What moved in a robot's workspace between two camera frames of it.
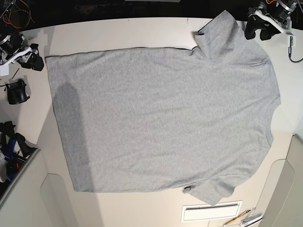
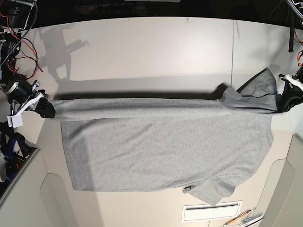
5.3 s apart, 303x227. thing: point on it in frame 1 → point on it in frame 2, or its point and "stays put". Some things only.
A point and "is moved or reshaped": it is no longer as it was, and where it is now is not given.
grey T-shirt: (197, 118) is moved or reshaped
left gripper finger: (253, 23) → (290, 97)
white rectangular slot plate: (205, 211) stays put
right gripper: (36, 63) → (44, 108)
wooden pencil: (236, 217) stays put
